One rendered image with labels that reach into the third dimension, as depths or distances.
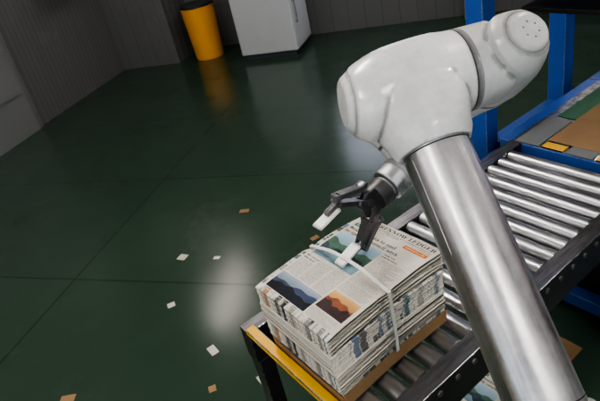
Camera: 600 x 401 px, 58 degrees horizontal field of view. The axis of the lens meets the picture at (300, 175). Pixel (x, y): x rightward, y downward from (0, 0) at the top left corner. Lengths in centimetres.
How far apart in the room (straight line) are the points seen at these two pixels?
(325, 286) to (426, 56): 70
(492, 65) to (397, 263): 65
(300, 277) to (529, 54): 79
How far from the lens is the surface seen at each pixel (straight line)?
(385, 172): 135
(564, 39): 283
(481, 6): 225
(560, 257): 175
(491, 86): 85
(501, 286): 75
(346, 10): 735
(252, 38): 686
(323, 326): 124
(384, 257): 138
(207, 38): 740
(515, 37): 84
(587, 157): 224
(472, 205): 76
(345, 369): 130
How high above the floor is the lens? 189
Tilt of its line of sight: 29 degrees down
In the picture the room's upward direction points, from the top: 13 degrees counter-clockwise
